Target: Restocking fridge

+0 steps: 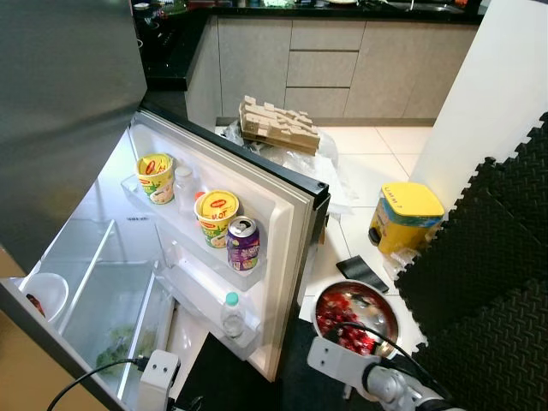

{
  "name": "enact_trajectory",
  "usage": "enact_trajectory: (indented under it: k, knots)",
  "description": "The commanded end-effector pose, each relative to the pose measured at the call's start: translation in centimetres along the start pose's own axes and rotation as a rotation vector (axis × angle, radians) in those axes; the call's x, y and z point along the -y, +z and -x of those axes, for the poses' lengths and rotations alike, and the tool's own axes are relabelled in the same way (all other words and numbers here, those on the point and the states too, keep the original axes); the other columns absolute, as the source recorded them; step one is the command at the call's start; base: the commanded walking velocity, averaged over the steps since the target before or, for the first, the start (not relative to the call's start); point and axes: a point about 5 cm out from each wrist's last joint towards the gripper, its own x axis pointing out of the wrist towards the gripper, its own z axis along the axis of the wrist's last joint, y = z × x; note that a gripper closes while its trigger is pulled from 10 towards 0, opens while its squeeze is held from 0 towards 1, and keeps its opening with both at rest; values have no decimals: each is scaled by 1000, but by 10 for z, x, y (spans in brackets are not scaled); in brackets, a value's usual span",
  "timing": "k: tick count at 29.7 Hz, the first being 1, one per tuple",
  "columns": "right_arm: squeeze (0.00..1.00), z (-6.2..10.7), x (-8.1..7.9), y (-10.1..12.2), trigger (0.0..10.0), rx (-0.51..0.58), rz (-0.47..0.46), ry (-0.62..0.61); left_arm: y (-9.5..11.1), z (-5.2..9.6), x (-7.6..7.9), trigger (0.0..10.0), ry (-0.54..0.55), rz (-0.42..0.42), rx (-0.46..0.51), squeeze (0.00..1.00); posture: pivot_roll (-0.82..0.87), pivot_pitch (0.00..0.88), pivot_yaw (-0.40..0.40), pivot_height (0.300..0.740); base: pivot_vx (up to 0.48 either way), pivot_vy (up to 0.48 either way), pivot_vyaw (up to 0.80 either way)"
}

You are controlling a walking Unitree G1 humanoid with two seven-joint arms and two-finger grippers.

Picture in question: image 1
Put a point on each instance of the steel bowl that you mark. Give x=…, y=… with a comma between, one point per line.
x=381, y=300

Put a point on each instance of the heap of red candies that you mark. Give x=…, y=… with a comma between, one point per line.
x=342, y=321

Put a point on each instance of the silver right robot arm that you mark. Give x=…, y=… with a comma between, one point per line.
x=402, y=390

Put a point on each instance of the grey two-door fridge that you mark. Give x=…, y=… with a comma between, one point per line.
x=68, y=103

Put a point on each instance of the black foam puzzle mat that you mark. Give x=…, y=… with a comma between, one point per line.
x=471, y=257
x=497, y=368
x=522, y=163

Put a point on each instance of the small black foam pad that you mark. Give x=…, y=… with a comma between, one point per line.
x=362, y=272

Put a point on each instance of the clear bubble wrap sheet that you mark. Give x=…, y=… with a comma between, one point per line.
x=330, y=175

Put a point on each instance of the grey kitchen cabinets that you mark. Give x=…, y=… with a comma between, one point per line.
x=325, y=68

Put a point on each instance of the brown cardboard packing tray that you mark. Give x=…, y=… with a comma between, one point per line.
x=278, y=124

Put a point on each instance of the purple drink can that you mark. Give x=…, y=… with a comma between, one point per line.
x=243, y=247

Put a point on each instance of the yellow instant noodle cup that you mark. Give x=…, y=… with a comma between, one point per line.
x=216, y=218
x=157, y=178

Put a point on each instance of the teal-capped water bottle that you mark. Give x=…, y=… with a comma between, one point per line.
x=233, y=317

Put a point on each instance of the small clear plastic bottle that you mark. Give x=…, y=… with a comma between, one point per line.
x=183, y=190

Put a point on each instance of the black floor rug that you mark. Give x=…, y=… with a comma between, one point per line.
x=223, y=377

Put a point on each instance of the green leafy vegetables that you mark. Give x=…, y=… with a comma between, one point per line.
x=120, y=351

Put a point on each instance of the white bowl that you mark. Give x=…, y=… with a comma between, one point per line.
x=51, y=291

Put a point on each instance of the red-brown food piece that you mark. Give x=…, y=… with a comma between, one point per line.
x=34, y=301

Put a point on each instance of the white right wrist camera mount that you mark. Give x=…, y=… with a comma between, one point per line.
x=338, y=360

